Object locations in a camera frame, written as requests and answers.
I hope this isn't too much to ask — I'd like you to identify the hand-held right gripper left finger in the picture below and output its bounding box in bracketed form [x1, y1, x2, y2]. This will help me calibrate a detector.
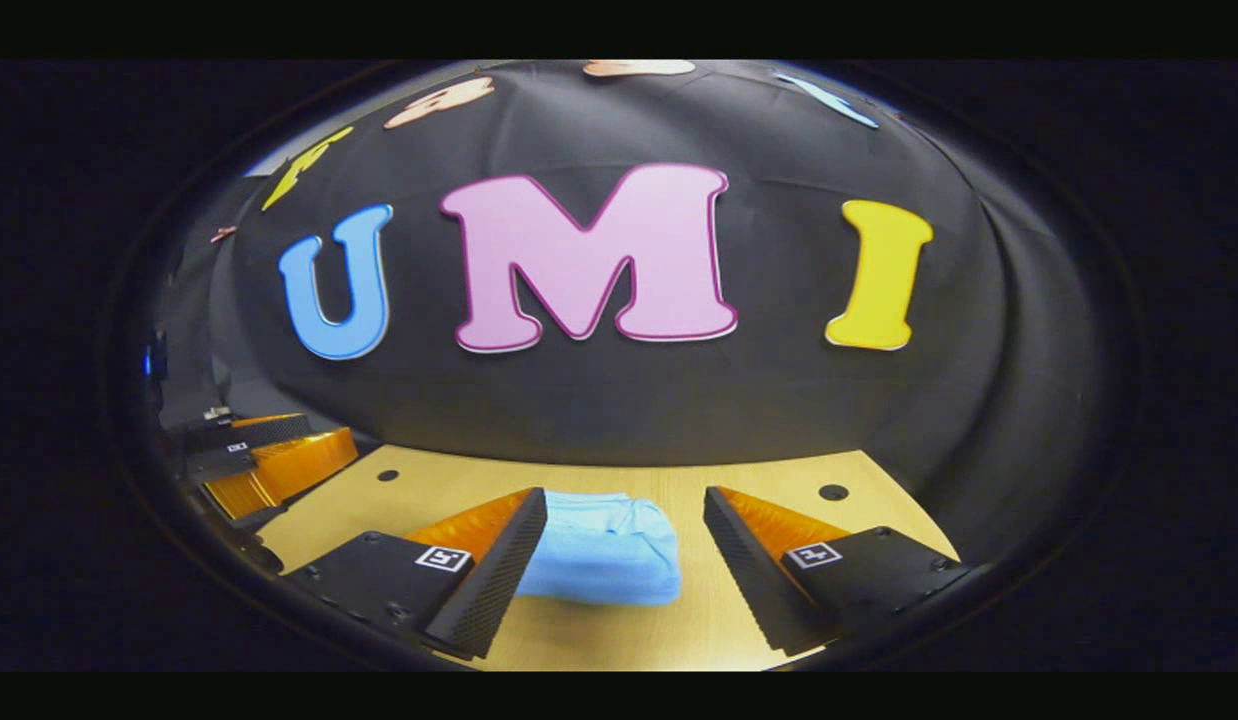
[284, 487, 548, 661]

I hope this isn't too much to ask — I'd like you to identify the black backdrop cloth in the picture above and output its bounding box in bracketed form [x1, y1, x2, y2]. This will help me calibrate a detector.
[154, 60, 1110, 561]

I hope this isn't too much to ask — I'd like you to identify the light blue T-shirt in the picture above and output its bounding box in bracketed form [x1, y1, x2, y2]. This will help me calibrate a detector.
[514, 490, 683, 607]

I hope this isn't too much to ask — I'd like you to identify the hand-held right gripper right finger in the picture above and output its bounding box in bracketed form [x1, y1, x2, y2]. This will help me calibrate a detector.
[703, 486, 972, 659]

